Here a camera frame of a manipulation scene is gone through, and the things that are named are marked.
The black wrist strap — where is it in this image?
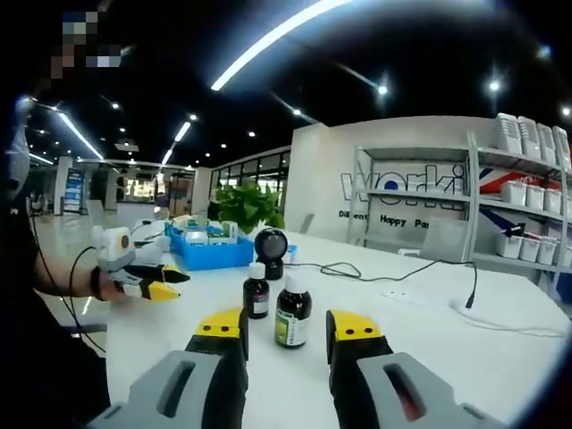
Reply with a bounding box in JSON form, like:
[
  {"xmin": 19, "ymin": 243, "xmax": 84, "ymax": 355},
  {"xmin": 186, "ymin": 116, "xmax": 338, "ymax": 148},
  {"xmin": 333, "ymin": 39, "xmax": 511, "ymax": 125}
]
[{"xmin": 90, "ymin": 266, "xmax": 105, "ymax": 301}]

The tall medicine bottle green label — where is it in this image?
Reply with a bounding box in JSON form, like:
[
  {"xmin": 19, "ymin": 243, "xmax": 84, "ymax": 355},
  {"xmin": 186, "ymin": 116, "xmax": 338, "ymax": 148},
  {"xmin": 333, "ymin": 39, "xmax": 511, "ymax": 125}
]
[{"xmin": 274, "ymin": 273, "xmax": 313, "ymax": 349}]

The grey office chair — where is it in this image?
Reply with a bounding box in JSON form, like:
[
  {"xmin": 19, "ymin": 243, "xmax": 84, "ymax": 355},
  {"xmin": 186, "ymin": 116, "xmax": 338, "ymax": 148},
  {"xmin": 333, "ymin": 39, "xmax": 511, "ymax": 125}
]
[
  {"xmin": 422, "ymin": 218, "xmax": 470, "ymax": 263},
  {"xmin": 86, "ymin": 198, "xmax": 111, "ymax": 233}
]

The small dark medicine bottle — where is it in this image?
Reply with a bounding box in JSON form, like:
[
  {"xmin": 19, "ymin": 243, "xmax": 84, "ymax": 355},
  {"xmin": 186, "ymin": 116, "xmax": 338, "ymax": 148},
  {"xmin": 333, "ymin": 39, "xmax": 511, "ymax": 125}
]
[{"xmin": 243, "ymin": 262, "xmax": 271, "ymax": 320}]

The blue plastic bin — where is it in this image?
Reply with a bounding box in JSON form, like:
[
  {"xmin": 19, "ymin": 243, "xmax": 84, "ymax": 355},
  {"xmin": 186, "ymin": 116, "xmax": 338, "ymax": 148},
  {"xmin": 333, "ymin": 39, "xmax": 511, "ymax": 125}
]
[{"xmin": 164, "ymin": 221, "xmax": 256, "ymax": 272}]

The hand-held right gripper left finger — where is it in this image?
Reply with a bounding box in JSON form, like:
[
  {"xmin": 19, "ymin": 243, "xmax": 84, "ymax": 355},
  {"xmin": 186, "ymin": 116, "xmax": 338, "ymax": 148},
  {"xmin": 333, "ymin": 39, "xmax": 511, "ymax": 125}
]
[{"xmin": 88, "ymin": 306, "xmax": 250, "ymax": 429}]

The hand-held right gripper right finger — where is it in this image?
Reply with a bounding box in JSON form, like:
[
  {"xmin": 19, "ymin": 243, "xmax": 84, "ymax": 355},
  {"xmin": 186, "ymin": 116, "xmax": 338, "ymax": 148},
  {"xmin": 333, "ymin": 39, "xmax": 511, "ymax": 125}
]
[{"xmin": 324, "ymin": 308, "xmax": 506, "ymax": 429}]

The white worn device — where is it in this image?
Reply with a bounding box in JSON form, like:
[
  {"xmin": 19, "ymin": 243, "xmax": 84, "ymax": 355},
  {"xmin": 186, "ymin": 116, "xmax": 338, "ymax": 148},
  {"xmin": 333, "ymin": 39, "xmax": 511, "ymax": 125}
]
[{"xmin": 6, "ymin": 96, "xmax": 33, "ymax": 193}]

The potted green plant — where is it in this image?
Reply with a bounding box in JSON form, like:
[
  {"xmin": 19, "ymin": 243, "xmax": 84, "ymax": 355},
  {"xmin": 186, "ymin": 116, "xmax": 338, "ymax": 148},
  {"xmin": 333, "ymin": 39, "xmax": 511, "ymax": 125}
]
[{"xmin": 214, "ymin": 181, "xmax": 287, "ymax": 236}]

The white power strip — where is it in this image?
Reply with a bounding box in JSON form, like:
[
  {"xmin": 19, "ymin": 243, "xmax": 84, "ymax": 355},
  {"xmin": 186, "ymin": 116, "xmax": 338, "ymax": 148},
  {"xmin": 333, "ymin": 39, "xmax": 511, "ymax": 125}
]
[{"xmin": 382, "ymin": 289, "xmax": 428, "ymax": 303}]

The white lumpy object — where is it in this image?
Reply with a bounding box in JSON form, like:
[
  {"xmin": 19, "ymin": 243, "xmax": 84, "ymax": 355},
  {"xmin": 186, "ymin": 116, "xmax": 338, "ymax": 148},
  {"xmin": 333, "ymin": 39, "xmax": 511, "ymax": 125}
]
[{"xmin": 133, "ymin": 235, "xmax": 173, "ymax": 265}]

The row of white lidded bins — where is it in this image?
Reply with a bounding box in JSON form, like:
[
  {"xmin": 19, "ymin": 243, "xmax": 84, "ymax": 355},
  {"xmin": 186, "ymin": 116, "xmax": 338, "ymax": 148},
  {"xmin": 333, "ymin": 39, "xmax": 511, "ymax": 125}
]
[
  {"xmin": 495, "ymin": 231, "xmax": 572, "ymax": 267},
  {"xmin": 500, "ymin": 181, "xmax": 564, "ymax": 215}
]

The thin black cable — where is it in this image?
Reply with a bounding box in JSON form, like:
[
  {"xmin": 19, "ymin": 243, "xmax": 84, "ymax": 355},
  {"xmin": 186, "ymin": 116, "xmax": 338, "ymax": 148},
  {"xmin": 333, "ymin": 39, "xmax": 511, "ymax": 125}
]
[{"xmin": 33, "ymin": 214, "xmax": 108, "ymax": 354}]

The person's dark clothed torso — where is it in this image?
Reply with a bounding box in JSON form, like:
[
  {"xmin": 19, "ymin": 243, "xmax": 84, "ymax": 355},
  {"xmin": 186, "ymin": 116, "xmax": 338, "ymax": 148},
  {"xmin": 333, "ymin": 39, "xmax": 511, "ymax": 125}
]
[{"xmin": 0, "ymin": 205, "xmax": 111, "ymax": 419}]

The white cable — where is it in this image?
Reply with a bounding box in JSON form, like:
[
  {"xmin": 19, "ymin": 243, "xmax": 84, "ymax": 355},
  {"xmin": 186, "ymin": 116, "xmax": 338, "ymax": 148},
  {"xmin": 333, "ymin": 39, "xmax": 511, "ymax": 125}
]
[{"xmin": 449, "ymin": 299, "xmax": 567, "ymax": 337}]

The person's left hand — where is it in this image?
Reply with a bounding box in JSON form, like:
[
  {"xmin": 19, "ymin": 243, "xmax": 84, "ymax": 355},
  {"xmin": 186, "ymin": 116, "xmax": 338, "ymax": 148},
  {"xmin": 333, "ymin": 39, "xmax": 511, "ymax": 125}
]
[{"xmin": 93, "ymin": 270, "xmax": 130, "ymax": 302}]

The blue standing banner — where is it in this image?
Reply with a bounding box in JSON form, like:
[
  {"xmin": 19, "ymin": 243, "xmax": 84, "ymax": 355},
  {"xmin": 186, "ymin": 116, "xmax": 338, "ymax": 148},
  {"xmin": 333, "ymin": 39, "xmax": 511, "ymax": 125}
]
[{"xmin": 62, "ymin": 167, "xmax": 86, "ymax": 214}]

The white table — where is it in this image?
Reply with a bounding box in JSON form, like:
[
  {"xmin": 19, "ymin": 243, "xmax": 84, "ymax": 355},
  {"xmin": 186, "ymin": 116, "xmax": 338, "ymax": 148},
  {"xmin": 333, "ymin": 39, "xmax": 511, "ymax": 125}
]
[{"xmin": 105, "ymin": 230, "xmax": 572, "ymax": 429}]

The stack of white storage bins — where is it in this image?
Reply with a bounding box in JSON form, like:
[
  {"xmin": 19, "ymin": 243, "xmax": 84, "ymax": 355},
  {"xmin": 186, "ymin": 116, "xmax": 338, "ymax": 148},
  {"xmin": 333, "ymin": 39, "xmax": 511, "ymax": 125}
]
[{"xmin": 493, "ymin": 111, "xmax": 572, "ymax": 171}]

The black barcode scanner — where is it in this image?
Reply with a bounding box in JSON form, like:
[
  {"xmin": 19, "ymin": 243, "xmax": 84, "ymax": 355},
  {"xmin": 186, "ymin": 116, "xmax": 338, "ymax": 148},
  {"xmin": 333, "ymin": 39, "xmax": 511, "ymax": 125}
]
[{"xmin": 254, "ymin": 226, "xmax": 290, "ymax": 282}]

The grey metal shelf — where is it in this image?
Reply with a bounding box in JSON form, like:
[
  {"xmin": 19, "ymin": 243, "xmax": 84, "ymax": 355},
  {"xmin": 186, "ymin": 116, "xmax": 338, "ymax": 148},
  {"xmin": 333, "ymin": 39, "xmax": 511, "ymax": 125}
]
[
  {"xmin": 350, "ymin": 145, "xmax": 475, "ymax": 258},
  {"xmin": 467, "ymin": 129, "xmax": 572, "ymax": 305}
]

